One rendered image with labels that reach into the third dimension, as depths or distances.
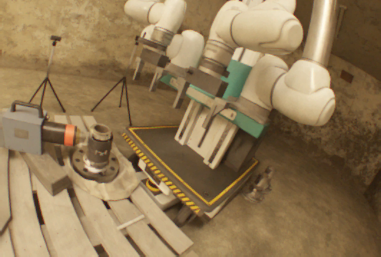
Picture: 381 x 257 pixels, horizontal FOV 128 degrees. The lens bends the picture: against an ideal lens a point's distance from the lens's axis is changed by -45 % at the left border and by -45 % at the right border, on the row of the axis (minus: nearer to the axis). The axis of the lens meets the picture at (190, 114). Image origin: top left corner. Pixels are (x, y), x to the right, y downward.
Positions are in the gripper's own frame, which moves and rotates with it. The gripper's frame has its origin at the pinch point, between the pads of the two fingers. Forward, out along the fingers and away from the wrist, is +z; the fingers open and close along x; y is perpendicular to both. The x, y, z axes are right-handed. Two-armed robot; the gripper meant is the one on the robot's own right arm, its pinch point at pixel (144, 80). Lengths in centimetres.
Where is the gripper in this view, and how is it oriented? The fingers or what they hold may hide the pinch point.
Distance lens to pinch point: 73.6
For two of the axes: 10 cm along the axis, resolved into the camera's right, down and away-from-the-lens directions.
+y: 5.9, 0.2, 8.1
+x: -7.1, -4.7, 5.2
